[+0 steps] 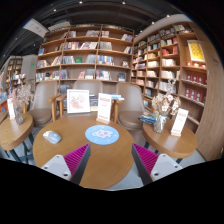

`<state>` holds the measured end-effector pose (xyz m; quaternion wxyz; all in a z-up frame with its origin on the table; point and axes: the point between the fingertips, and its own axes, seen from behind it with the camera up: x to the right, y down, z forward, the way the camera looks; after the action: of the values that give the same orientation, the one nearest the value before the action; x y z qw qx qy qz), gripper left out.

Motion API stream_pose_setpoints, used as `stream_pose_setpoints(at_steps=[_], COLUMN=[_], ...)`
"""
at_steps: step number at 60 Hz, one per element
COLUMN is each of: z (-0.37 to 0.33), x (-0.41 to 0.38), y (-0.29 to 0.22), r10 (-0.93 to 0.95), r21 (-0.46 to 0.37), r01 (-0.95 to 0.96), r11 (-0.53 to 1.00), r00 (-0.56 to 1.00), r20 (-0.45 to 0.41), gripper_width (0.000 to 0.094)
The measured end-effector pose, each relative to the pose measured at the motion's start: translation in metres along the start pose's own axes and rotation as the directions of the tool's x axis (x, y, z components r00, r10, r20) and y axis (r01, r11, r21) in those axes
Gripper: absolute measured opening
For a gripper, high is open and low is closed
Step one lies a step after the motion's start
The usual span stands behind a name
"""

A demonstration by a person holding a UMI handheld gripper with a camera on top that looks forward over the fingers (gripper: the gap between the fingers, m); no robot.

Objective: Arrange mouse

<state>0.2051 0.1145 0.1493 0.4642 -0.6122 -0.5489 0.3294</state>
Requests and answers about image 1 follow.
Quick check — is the round wooden centre table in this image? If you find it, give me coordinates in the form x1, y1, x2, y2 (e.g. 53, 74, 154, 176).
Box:
33, 116, 134, 189

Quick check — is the white sign on centre table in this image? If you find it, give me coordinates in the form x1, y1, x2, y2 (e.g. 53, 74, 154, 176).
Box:
97, 93, 112, 124

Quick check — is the round wooden left table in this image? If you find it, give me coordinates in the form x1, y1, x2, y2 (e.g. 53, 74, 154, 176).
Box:
0, 113, 34, 151

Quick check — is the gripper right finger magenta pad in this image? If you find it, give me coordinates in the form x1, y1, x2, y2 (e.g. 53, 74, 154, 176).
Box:
131, 143, 184, 186

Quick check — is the round wooden right table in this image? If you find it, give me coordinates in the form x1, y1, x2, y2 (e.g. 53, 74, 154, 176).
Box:
142, 119, 198, 160

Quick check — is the round wooden table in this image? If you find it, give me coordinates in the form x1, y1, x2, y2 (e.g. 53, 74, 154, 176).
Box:
142, 119, 198, 160
0, 113, 34, 151
33, 116, 134, 189

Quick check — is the glass vase with dried flowers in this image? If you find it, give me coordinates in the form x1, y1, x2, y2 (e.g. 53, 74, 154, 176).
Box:
152, 80, 181, 133

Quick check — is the right beige armchair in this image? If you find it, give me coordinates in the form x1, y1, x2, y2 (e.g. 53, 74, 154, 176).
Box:
115, 81, 147, 131

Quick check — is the stack of books on table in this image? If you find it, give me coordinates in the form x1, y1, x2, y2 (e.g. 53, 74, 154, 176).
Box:
138, 114, 156, 125

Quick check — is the round blue mouse pad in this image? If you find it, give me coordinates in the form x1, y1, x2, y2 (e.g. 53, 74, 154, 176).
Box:
85, 125, 119, 145

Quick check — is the wooden back bookshelf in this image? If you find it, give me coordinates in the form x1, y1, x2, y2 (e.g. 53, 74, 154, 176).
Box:
35, 24, 134, 84

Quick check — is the middle beige armchair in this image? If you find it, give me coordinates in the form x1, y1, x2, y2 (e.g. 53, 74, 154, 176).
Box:
73, 79, 103, 96

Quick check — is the wooden bookshelf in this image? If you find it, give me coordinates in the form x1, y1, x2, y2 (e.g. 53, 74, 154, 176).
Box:
131, 21, 224, 161
35, 24, 134, 84

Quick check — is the grey computer mouse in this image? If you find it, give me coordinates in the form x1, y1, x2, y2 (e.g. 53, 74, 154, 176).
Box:
43, 131, 61, 144

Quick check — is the far left bookshelf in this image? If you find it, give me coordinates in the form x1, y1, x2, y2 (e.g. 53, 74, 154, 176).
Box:
6, 57, 26, 93

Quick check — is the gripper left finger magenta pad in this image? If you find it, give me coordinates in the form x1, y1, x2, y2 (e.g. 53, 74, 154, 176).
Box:
40, 143, 92, 186

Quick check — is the left vase with dried flowers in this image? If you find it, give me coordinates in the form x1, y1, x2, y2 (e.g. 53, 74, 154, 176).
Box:
9, 85, 33, 125

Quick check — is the yellow framed picture on shelf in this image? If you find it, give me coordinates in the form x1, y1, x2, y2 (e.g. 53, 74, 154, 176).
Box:
187, 40, 205, 62

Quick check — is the wooden right bookshelf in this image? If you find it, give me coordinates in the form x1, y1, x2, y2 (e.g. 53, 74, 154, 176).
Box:
131, 21, 224, 161

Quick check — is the left beige armchair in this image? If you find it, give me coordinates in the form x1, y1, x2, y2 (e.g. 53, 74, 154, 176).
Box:
29, 80, 59, 126

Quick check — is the white sign on table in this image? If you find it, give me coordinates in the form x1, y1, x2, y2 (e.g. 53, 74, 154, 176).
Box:
7, 99, 15, 120
171, 108, 189, 136
97, 93, 112, 124

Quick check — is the beige armchair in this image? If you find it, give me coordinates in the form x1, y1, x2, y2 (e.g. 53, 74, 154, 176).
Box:
115, 81, 147, 131
73, 79, 103, 96
29, 80, 59, 126

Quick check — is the framed picture with red drawing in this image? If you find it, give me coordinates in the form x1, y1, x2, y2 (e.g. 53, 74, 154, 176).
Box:
67, 89, 90, 113

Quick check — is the white sign on left table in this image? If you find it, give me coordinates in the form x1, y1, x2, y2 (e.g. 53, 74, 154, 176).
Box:
7, 99, 15, 120

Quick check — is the white sign on right table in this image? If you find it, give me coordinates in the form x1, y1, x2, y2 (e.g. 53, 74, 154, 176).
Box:
171, 108, 189, 136

